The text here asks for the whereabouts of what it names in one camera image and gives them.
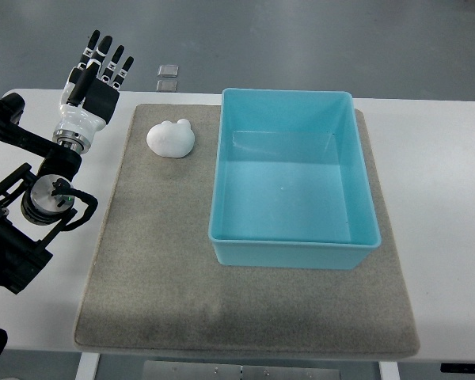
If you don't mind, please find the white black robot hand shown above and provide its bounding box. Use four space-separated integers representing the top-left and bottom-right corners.
52 29 134 153

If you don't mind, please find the white toy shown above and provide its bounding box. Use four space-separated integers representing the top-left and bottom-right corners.
146 119 195 158

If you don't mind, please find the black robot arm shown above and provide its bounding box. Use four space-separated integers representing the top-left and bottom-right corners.
0 93 98 294

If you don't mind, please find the blue plastic box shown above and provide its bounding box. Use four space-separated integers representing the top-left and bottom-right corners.
208 89 382 270

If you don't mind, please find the lower floor socket plate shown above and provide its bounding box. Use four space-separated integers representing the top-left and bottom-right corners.
156 79 178 93

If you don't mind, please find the floor socket plate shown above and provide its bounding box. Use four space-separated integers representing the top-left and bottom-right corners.
156 79 178 93
158 64 179 78

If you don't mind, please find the upper floor socket plate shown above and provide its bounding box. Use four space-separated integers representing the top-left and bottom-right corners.
158 64 179 78

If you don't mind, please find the grey felt mat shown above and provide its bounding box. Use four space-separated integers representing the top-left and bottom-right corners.
74 104 420 359

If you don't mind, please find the black table control panel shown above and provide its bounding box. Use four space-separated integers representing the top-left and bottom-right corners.
440 363 475 374

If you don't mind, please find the metal table base plate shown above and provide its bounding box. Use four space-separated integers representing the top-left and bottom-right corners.
142 360 341 380

